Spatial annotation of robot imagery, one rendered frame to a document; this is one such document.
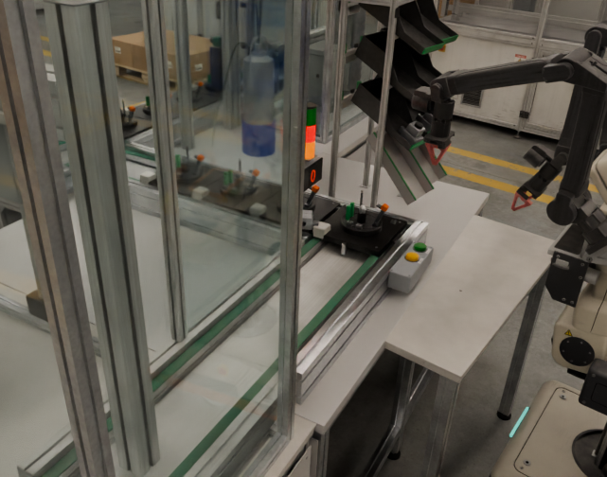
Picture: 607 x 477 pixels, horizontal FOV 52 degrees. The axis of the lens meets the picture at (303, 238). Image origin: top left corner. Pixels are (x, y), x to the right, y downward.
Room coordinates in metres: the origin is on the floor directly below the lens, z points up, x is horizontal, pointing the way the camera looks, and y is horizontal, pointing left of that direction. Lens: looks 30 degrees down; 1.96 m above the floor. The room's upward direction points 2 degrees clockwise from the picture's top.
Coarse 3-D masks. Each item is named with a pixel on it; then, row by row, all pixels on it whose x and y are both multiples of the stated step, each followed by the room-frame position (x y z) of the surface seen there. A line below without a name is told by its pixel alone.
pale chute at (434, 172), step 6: (414, 150) 2.21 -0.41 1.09; (420, 150) 2.24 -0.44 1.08; (426, 150) 2.22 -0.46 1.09; (420, 156) 2.21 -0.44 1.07; (426, 156) 2.22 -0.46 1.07; (420, 162) 2.19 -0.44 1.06; (426, 162) 2.21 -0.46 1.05; (426, 168) 2.18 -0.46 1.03; (432, 168) 2.20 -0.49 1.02; (438, 168) 2.19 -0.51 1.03; (426, 174) 2.16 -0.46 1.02; (432, 174) 2.18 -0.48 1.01; (438, 174) 2.18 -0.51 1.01; (444, 174) 2.17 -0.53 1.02; (432, 180) 2.15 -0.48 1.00
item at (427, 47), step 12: (372, 12) 2.08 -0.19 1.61; (384, 12) 2.05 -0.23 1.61; (408, 12) 2.14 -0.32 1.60; (384, 24) 2.05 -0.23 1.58; (408, 24) 2.13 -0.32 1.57; (420, 24) 2.11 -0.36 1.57; (408, 36) 1.99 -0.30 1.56; (420, 36) 2.08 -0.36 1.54; (432, 36) 2.08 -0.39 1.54; (420, 48) 1.96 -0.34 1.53; (432, 48) 2.00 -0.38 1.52
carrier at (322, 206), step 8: (304, 200) 1.95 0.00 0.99; (312, 200) 1.96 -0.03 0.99; (320, 200) 2.00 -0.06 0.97; (328, 200) 2.00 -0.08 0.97; (304, 208) 1.89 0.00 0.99; (312, 208) 1.90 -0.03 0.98; (320, 208) 1.93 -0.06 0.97; (328, 208) 1.93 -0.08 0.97; (320, 216) 1.88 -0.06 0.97; (328, 216) 1.90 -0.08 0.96
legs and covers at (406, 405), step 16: (400, 368) 1.70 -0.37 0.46; (400, 384) 1.69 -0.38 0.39; (416, 384) 1.92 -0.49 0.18; (400, 400) 1.69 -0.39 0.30; (416, 400) 1.83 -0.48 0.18; (336, 416) 1.12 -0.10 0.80; (400, 416) 1.68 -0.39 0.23; (400, 432) 1.68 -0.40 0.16; (320, 448) 1.04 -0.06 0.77; (384, 448) 1.58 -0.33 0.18; (400, 448) 1.71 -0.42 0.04; (320, 464) 1.05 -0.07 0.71; (368, 464) 1.50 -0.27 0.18
